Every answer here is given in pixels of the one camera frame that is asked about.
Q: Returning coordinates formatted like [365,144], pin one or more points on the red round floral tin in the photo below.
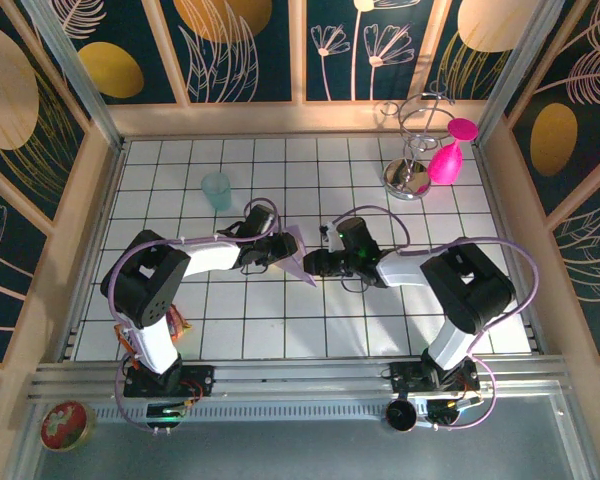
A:
[66,426]

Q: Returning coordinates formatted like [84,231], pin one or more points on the black round cup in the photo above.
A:
[401,415]

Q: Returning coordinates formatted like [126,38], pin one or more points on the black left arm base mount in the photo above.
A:
[200,380]

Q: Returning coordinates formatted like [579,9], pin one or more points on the aluminium frame post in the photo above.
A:
[520,65]
[75,75]

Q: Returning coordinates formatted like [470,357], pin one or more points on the purple paper sheet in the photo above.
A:
[297,267]

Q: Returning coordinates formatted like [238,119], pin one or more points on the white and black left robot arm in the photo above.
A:
[145,280]

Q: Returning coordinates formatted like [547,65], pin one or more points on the teal translucent plastic cup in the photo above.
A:
[216,192]

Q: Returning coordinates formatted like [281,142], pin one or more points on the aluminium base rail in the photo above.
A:
[305,380]

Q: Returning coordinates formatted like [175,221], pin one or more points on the colourful snack bag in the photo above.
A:
[180,325]

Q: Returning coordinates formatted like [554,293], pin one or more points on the pink plastic wine glass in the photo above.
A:
[446,162]

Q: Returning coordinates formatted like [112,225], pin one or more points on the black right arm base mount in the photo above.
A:
[405,377]

